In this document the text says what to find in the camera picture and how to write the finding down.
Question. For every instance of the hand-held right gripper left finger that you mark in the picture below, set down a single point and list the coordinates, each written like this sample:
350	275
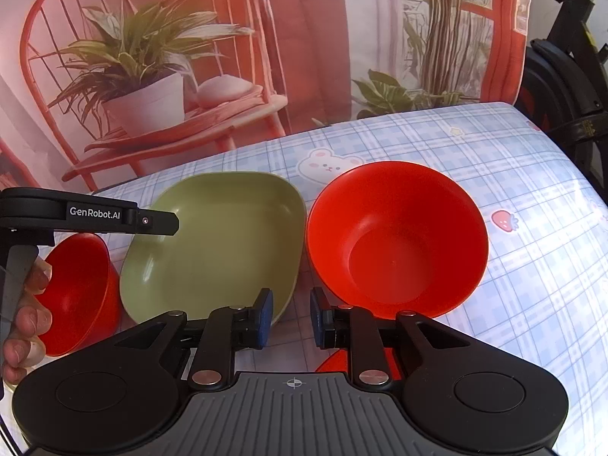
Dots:
266	316

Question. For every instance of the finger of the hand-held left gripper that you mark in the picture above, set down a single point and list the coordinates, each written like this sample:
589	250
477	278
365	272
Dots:
159	223

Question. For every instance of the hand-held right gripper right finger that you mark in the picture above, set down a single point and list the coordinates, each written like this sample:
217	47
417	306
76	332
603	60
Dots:
315	318

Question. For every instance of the green square plate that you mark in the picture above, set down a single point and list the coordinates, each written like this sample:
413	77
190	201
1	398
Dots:
213	247

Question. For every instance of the small red bowl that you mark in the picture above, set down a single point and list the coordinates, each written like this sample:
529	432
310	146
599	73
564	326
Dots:
80	294

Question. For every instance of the large red bowl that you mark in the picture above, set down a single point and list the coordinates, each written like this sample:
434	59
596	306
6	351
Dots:
399	247

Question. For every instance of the person's left hand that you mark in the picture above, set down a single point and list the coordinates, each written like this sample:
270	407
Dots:
31	323

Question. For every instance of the red dish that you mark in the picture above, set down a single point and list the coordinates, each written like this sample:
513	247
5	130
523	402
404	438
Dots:
335	363

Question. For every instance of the printed backdrop cloth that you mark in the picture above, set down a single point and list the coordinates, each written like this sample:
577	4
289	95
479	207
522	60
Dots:
308	33

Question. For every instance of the black exercise bike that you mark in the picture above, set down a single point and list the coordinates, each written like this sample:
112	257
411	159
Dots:
570	80

